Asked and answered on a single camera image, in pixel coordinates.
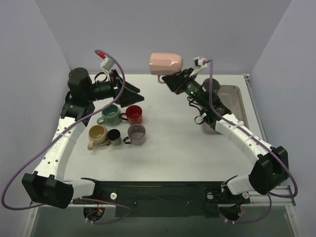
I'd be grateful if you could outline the red mug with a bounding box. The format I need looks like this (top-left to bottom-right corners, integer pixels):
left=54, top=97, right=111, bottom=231
left=120, top=105, right=143, bottom=125

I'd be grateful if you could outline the pink faceted mug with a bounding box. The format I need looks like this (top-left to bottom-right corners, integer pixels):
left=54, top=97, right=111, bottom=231
left=149, top=52, right=183, bottom=84

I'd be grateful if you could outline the green speckled mug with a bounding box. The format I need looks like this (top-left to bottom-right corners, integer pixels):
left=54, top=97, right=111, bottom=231
left=97, top=105, right=121, bottom=126

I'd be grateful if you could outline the purple mug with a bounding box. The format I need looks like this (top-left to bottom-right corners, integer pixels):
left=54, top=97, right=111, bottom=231
left=123, top=124, right=146, bottom=146

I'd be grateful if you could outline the small brown cup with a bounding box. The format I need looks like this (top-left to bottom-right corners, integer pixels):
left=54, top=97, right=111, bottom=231
left=107, top=129, right=122, bottom=146

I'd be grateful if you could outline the beige round mug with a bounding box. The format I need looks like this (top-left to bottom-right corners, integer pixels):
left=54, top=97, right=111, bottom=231
left=87, top=125, right=111, bottom=151

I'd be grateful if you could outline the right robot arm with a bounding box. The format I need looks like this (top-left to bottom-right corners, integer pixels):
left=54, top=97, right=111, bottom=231
left=162, top=68, right=289, bottom=202

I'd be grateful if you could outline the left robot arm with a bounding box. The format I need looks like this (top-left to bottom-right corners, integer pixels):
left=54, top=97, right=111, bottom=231
left=22, top=68, right=144, bottom=209

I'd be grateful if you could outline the metal tray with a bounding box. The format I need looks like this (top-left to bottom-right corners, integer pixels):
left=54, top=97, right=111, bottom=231
left=217, top=85, right=249, bottom=128

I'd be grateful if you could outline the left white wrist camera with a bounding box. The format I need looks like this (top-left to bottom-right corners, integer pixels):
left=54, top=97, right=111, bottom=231
left=100, top=57, right=115, bottom=75

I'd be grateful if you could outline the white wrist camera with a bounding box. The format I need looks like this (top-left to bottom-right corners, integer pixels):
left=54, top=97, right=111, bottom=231
left=193, top=57, right=207, bottom=72
left=100, top=57, right=115, bottom=75

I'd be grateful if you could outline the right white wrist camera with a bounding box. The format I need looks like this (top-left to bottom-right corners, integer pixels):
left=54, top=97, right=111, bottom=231
left=193, top=57, right=207, bottom=72

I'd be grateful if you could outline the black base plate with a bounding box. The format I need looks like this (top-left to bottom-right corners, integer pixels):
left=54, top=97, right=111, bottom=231
left=74, top=181, right=250, bottom=217

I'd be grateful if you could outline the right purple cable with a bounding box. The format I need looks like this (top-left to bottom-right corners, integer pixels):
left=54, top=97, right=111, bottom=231
left=204, top=58, right=298, bottom=224

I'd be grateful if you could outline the aluminium rail frame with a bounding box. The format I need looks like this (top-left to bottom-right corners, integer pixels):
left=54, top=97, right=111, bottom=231
left=29, top=73, right=296, bottom=208

